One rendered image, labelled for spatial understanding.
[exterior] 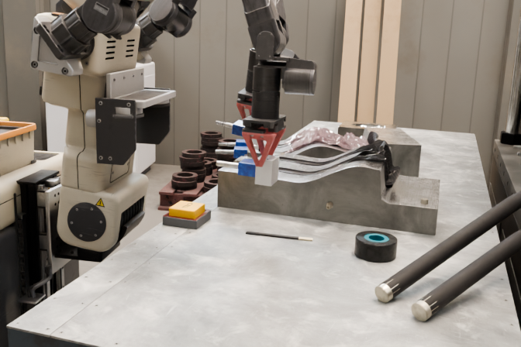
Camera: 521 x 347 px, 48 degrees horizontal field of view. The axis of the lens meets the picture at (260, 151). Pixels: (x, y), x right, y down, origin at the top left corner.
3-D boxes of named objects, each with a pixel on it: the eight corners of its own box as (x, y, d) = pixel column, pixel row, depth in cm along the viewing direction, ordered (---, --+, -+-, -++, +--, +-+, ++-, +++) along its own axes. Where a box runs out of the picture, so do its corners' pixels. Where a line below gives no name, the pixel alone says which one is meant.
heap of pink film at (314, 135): (284, 155, 169) (285, 128, 167) (282, 142, 186) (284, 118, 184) (374, 158, 169) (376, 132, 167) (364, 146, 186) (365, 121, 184)
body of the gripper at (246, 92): (273, 95, 153) (277, 67, 150) (260, 105, 143) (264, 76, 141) (250, 90, 154) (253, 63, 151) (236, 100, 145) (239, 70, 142)
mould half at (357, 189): (216, 206, 139) (218, 151, 136) (251, 180, 163) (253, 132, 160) (435, 235, 124) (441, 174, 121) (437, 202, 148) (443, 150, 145)
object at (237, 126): (211, 134, 154) (212, 115, 151) (218, 128, 158) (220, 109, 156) (257, 146, 150) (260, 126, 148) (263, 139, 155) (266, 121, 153)
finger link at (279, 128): (284, 160, 126) (287, 118, 124) (275, 168, 119) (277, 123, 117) (254, 157, 128) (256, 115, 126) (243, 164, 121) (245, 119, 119)
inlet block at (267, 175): (212, 177, 124) (212, 153, 122) (220, 172, 128) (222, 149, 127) (270, 186, 120) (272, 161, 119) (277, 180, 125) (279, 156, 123)
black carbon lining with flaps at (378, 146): (250, 175, 141) (251, 136, 139) (269, 161, 156) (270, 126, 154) (396, 192, 131) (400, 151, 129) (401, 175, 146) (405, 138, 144)
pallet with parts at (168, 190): (151, 209, 386) (150, 152, 378) (198, 170, 491) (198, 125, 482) (268, 220, 373) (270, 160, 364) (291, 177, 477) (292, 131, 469)
